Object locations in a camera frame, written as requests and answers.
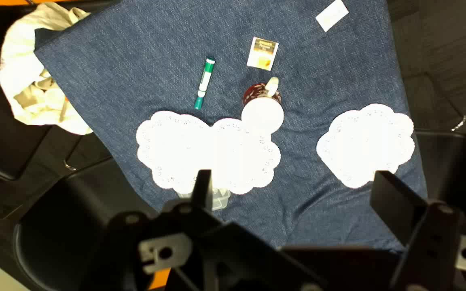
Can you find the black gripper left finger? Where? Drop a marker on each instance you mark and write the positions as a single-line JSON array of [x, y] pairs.
[[203, 188]]

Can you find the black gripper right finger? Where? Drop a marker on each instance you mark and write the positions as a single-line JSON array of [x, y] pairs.
[[400, 202]]

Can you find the teal blue marker pen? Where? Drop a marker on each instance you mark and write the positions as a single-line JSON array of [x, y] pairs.
[[205, 83]]

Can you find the maroon floral mug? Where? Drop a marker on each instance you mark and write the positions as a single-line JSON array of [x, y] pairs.
[[263, 105]]

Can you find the clear plastic container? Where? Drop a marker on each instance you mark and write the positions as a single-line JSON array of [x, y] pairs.
[[221, 201]]

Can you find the blue denim table cloth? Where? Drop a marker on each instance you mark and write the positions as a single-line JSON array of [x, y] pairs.
[[137, 65]]

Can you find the orange tea bag packet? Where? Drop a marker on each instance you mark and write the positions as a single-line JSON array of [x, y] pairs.
[[263, 52]]

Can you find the white rectangular paper sachet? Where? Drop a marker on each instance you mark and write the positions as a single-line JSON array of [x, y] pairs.
[[332, 15]]

